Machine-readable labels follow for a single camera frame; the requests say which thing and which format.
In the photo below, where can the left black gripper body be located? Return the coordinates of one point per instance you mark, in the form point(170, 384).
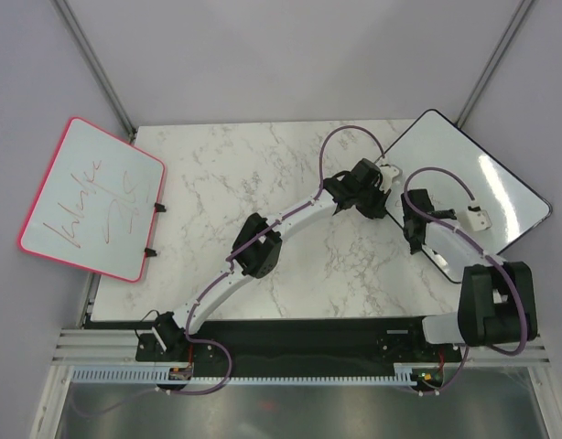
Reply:
point(372, 201)

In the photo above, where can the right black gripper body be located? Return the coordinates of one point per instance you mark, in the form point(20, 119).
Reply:
point(411, 240)

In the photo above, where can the black framed whiteboard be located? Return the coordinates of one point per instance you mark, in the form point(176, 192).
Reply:
point(433, 140)

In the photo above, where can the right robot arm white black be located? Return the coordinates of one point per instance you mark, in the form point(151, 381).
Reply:
point(497, 298)

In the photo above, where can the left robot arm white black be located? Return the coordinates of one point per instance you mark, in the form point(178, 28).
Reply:
point(256, 250)

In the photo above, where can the pink framed whiteboard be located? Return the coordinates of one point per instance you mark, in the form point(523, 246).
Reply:
point(95, 208)

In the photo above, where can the upper black clip pink board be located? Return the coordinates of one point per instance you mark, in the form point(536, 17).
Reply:
point(160, 208)

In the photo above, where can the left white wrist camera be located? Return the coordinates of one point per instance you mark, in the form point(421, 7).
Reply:
point(388, 174)

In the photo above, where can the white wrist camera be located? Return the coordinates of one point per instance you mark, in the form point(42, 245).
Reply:
point(476, 218)
point(388, 174)

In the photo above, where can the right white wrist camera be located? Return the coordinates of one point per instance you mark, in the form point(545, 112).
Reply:
point(476, 218)

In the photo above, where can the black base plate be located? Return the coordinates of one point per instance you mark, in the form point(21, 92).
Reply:
point(368, 350)

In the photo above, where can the right aluminium corner post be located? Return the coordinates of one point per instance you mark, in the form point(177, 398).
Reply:
point(509, 35)

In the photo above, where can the aluminium corner post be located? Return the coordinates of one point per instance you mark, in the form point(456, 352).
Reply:
point(509, 35)
point(92, 61)

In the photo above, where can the aluminium rail frame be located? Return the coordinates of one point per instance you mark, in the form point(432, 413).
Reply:
point(118, 347)

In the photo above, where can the left aluminium corner post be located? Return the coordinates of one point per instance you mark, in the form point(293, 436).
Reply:
point(92, 61)

